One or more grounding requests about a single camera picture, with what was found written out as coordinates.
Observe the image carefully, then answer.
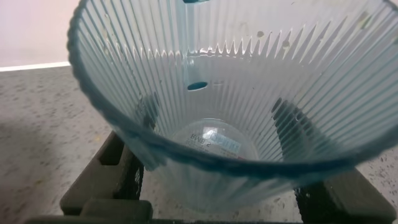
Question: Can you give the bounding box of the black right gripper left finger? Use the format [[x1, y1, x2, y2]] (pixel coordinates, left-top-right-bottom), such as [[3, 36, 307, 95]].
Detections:
[[59, 130, 146, 217]]

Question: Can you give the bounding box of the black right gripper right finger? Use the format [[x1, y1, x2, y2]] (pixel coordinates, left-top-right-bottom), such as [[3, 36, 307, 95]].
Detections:
[[293, 168, 397, 224]]

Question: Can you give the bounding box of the clear blue ribbed cup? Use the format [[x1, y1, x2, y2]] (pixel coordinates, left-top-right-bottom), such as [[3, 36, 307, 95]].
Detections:
[[67, 0, 398, 216]]

